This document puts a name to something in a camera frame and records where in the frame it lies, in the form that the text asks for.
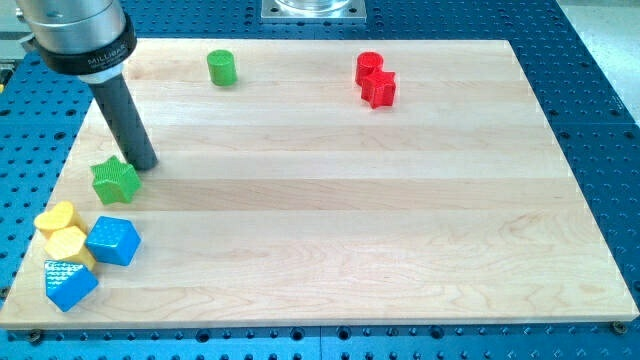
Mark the black Millibar tool collar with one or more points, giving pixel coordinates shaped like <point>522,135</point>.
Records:
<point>89,44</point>

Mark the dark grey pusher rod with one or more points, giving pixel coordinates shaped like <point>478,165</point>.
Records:
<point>122,117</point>

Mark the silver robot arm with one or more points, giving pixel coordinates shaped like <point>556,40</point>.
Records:
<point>33,8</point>

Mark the green star block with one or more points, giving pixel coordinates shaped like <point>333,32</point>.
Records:
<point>115,181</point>

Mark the green cylinder block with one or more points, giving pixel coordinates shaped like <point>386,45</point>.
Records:
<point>221,66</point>

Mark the yellow heart block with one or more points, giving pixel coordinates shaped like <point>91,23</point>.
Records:
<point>59,217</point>

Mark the blue cube block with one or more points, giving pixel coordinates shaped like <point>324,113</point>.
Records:
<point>113,241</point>

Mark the yellow hexagon block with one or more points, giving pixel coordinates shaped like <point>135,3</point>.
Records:
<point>68,244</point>

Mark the blue triangle block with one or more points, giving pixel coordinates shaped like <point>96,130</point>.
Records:
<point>67,283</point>

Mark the light wooden board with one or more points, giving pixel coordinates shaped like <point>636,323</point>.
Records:
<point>285,199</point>

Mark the red cylinder block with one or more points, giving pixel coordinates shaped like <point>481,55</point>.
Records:
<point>367,63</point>

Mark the red star block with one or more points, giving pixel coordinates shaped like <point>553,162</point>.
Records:
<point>378,89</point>

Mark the blue perforated metal table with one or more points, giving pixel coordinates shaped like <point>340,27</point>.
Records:
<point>41,113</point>

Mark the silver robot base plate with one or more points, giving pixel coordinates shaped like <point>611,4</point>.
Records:
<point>313,11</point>

